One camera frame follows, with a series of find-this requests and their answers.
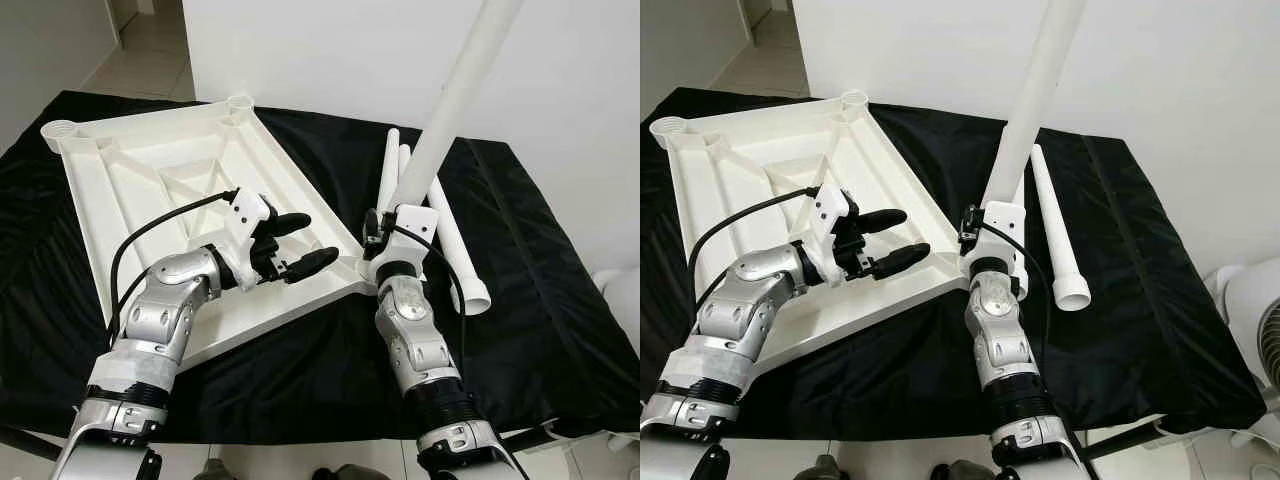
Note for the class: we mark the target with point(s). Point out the white plastic table top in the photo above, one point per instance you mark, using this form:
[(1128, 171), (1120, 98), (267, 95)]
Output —
[(740, 190), (130, 190)]

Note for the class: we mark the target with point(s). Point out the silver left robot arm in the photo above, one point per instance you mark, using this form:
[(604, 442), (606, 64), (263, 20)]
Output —
[(160, 320), (750, 310)]

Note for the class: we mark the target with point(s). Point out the black cloth table cover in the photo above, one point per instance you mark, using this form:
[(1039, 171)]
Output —
[(300, 370), (900, 370)]

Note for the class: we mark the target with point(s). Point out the grey right robot foot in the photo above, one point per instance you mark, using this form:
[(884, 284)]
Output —
[(968, 471), (342, 473)]

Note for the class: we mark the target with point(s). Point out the grey robot foot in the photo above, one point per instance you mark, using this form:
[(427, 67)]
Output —
[(968, 471), (215, 470), (828, 468), (342, 473)]

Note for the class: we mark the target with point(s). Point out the grey left robot foot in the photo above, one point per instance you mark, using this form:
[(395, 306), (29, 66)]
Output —
[(215, 470), (828, 468)]

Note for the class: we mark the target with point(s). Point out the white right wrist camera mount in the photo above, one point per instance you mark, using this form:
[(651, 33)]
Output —
[(415, 225), (1005, 220)]

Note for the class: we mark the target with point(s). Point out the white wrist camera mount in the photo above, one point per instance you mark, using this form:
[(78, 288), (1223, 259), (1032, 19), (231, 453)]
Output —
[(415, 225), (248, 215), (830, 210), (1005, 220)]

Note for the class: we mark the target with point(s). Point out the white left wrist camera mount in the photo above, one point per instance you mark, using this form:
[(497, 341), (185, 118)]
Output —
[(248, 215), (830, 210)]

